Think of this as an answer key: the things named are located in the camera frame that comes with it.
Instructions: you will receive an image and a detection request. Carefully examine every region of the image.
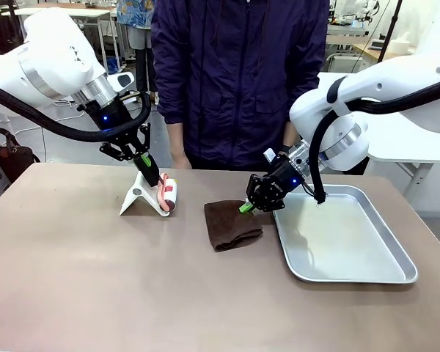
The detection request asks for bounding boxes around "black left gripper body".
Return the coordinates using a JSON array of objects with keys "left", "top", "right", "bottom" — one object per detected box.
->
[{"left": 81, "top": 98, "right": 142, "bottom": 142}]

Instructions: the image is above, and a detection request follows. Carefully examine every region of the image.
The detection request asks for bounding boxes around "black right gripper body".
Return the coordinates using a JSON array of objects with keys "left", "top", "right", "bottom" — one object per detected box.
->
[{"left": 265, "top": 155, "right": 309, "bottom": 197}]

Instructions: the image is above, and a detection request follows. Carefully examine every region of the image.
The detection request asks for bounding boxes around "pink white lint roller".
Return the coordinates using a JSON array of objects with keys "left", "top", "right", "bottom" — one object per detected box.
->
[{"left": 155, "top": 172, "right": 180, "bottom": 214}]

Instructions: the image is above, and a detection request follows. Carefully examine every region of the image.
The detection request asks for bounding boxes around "brown cloth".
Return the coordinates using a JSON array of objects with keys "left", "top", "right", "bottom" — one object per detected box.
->
[{"left": 204, "top": 199, "right": 265, "bottom": 253}]

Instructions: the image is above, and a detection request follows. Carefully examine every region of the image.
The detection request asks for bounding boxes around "person's right forearm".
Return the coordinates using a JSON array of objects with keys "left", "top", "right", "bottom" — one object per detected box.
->
[{"left": 166, "top": 122, "right": 187, "bottom": 157}]

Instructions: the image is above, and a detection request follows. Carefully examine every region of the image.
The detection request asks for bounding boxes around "person's left forearm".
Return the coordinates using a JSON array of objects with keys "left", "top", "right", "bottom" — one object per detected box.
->
[{"left": 284, "top": 122, "right": 300, "bottom": 147}]

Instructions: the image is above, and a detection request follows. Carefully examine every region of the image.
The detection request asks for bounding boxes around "person's right hand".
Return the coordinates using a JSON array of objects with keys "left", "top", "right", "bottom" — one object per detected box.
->
[{"left": 170, "top": 153, "right": 193, "bottom": 170}]

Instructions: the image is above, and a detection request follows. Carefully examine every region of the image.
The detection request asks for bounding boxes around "white lint roller stand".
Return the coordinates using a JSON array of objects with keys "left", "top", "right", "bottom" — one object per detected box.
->
[{"left": 119, "top": 172, "right": 172, "bottom": 218}]

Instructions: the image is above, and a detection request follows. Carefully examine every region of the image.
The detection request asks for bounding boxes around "person in patterned shirt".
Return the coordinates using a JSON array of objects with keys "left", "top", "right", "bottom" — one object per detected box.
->
[{"left": 116, "top": 0, "right": 158, "bottom": 104}]

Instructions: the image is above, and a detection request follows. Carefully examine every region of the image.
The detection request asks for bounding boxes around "silver metal tray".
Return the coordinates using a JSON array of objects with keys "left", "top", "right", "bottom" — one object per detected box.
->
[{"left": 272, "top": 184, "right": 419, "bottom": 284}]

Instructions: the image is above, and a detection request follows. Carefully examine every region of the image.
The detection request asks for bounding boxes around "white background table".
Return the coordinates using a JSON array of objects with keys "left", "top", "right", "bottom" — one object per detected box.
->
[{"left": 12, "top": 7, "right": 113, "bottom": 70}]

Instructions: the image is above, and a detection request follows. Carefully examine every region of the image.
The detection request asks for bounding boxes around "dark brown handbag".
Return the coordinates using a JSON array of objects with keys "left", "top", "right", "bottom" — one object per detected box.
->
[{"left": 0, "top": 128, "right": 41, "bottom": 174}]

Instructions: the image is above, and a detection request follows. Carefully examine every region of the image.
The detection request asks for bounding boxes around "person in purple jacket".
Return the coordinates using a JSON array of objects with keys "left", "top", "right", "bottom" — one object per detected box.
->
[{"left": 150, "top": 0, "right": 331, "bottom": 172}]

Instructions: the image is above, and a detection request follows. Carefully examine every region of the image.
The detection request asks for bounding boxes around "wooden background table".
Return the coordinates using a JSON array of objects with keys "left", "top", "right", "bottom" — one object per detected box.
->
[{"left": 351, "top": 42, "right": 404, "bottom": 63}]

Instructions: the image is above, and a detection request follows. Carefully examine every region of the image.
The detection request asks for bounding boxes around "black tripod pole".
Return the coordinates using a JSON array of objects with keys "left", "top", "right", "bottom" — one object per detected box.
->
[{"left": 377, "top": 0, "right": 404, "bottom": 63}]

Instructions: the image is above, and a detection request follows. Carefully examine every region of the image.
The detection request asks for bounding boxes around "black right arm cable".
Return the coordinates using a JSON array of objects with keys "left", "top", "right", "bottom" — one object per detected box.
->
[{"left": 307, "top": 75, "right": 440, "bottom": 205}]

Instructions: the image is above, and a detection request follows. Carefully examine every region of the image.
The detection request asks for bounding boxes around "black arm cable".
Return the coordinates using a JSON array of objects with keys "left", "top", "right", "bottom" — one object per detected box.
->
[
  {"left": 307, "top": 75, "right": 440, "bottom": 205},
  {"left": 0, "top": 81, "right": 152, "bottom": 144}
]

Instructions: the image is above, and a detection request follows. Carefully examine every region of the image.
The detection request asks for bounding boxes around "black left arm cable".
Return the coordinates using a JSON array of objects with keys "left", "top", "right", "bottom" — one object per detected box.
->
[{"left": 0, "top": 81, "right": 152, "bottom": 144}]

